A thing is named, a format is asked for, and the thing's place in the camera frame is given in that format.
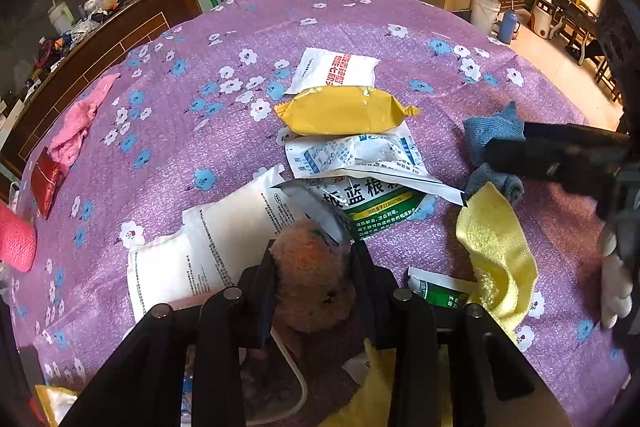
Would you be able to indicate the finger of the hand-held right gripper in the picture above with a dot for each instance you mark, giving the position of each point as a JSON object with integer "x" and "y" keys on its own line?
{"x": 575, "y": 157}

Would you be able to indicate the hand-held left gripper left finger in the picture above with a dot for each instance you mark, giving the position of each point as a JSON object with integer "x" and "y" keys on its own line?
{"x": 265, "y": 307}

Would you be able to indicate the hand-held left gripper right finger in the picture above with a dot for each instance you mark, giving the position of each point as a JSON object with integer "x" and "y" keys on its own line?
{"x": 370, "y": 299}

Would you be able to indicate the brown fluffy cloth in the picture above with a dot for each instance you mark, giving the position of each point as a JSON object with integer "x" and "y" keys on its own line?
{"x": 312, "y": 277}

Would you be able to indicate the blue cloth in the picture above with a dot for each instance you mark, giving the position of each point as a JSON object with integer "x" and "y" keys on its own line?
{"x": 487, "y": 127}

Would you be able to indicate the yellow packet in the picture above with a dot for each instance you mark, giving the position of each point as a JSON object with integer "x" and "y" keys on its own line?
{"x": 345, "y": 112}

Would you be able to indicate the person's right hand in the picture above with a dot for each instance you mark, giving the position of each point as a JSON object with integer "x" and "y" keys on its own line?
{"x": 616, "y": 287}

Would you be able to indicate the small green sachet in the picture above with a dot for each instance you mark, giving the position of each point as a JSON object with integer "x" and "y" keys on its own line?
{"x": 440, "y": 289}

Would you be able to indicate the cartoon fairy pouch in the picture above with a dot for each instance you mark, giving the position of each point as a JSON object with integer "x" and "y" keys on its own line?
{"x": 280, "y": 387}

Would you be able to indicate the large white packet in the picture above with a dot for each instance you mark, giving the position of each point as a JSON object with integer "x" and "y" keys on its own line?
{"x": 215, "y": 237}

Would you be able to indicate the green white medicine bag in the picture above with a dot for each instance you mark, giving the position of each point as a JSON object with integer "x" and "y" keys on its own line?
{"x": 380, "y": 207}

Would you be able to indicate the blue thermos jug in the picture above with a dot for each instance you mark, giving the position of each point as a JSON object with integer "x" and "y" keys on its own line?
{"x": 507, "y": 27}

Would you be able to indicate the yellow towel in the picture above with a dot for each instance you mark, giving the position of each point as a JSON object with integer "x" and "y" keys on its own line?
{"x": 500, "y": 247}

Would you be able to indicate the white bin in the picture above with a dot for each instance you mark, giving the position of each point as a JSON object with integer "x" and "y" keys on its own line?
{"x": 484, "y": 12}

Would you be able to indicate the white packet blue print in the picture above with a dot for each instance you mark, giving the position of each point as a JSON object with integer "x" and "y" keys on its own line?
{"x": 350, "y": 154}

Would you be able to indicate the white packet red print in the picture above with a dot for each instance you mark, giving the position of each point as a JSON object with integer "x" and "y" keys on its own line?
{"x": 330, "y": 69}

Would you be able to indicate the red satin pouch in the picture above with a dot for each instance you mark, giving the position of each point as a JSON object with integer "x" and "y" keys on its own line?
{"x": 46, "y": 182}

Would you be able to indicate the pink knitted bottle holder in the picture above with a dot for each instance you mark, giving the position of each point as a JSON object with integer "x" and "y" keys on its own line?
{"x": 17, "y": 237}

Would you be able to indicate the pink cloth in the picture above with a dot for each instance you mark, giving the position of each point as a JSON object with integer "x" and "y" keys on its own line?
{"x": 80, "y": 122}

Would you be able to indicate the wooden counter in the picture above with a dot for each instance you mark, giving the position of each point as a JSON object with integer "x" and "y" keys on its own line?
{"x": 100, "y": 52}

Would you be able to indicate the counter clutter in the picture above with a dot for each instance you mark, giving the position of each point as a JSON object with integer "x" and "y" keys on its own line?
{"x": 90, "y": 22}

